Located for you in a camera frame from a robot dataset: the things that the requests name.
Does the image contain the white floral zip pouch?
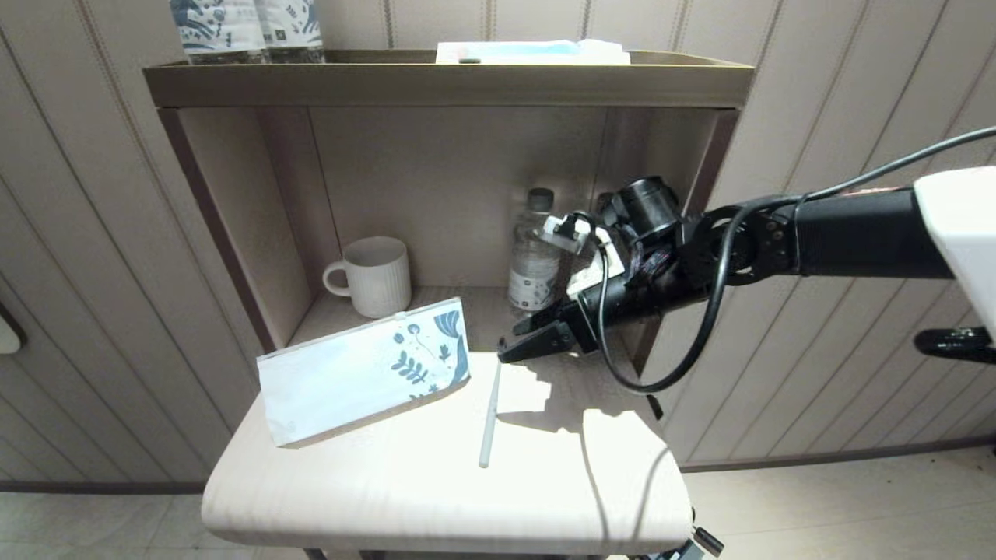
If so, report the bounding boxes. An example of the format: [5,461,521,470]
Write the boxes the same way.
[257,297,472,448]

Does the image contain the clear water bottle grey cap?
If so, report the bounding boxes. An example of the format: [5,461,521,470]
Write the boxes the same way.
[508,187,563,312]

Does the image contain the grey toothbrush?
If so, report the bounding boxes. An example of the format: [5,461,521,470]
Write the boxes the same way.
[479,350,503,469]

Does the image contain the white ribbed mug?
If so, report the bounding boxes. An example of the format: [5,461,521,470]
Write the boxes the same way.
[323,236,412,319]

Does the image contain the beige wooden shelf unit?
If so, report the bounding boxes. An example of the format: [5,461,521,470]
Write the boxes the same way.
[142,49,754,560]

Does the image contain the white blue packet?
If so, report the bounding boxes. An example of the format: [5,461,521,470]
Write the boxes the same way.
[434,39,631,65]

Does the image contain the water bottle blue patterned label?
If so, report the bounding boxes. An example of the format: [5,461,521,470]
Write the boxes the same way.
[261,0,326,65]

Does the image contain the floral pouches on top shelf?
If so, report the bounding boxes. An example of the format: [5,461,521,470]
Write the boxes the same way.
[170,0,269,65]

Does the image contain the black camera cable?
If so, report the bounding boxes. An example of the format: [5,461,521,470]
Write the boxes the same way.
[576,128,996,394]

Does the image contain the white wall fixture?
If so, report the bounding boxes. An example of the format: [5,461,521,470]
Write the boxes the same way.
[0,307,28,355]

